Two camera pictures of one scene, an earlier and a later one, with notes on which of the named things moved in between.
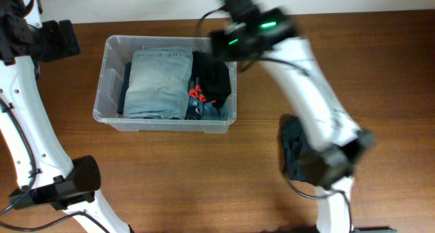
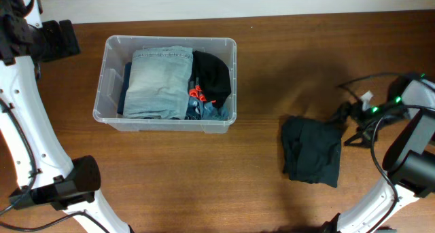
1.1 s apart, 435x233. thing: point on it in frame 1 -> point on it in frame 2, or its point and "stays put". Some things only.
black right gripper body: x=223 y=46 -> x=368 y=119
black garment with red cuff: x=210 y=78 stays put
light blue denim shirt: x=198 y=110 stays put
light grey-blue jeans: x=158 y=83 stays put
